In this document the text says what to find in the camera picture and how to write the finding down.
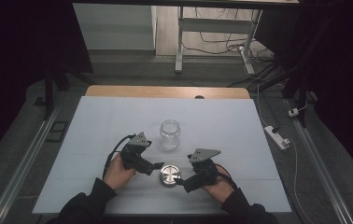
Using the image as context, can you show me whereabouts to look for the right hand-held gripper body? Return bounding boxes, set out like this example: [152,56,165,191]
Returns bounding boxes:
[182,147,222,194]

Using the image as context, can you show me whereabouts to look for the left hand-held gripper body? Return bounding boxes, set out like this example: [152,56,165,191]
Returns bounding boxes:
[120,132,156,176]

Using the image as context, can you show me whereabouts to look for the silver metal jar lid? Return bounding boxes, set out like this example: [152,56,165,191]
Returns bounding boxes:
[159,163,182,188]

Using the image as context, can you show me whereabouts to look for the clear glass jar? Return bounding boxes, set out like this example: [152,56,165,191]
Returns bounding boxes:
[159,119,182,151]

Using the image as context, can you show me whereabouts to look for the person's right hand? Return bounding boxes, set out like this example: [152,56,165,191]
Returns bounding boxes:
[201,172,236,205]

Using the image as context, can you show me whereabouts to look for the person's left hand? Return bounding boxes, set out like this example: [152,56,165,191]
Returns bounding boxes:
[102,152,136,191]

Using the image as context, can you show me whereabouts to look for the white table cover sheet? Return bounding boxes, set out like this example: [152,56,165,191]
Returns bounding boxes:
[32,95,292,216]

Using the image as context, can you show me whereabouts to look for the white power strip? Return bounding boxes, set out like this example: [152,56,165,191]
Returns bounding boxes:
[263,125,291,151]

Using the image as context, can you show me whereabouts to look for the black metal stand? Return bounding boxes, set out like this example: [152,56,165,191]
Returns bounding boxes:
[34,55,98,120]
[248,62,309,129]

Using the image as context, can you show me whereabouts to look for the white partition panel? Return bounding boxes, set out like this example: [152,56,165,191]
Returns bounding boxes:
[72,3,158,50]

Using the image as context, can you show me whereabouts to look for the dark curtain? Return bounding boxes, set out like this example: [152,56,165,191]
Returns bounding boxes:
[0,0,94,171]
[255,0,353,188]

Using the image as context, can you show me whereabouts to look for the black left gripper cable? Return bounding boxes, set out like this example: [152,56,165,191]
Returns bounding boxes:
[102,133,136,180]

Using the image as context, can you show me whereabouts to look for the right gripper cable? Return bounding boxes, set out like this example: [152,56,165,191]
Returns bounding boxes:
[213,163,238,190]

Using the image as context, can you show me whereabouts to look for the black floor frame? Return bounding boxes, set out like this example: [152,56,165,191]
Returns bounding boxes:
[45,120,70,144]

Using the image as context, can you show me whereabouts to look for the long white cable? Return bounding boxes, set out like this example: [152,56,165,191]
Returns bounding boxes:
[288,138,314,224]

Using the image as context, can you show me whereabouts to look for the aluminium floor rail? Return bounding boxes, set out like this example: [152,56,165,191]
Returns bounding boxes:
[0,92,66,224]
[285,98,353,224]

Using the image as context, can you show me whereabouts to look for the black floor cable tangle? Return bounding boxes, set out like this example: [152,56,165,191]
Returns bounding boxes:
[182,7,278,88]

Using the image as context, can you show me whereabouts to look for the desk with white frame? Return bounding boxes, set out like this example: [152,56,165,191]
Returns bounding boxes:
[71,0,300,76]

